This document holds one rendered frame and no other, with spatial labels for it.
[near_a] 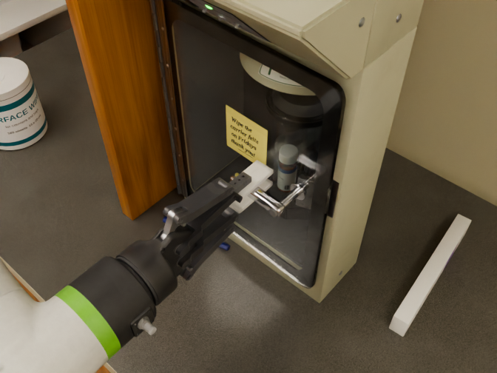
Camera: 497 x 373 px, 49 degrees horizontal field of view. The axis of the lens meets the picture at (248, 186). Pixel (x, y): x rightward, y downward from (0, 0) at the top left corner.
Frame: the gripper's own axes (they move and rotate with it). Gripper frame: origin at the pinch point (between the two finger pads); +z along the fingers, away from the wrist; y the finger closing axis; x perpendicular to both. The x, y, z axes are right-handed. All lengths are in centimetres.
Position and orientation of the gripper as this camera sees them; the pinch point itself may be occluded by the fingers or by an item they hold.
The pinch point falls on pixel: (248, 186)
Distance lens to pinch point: 73.3
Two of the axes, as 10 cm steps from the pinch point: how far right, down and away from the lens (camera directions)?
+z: 6.6, -5.6, 5.0
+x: -7.5, -4.9, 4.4
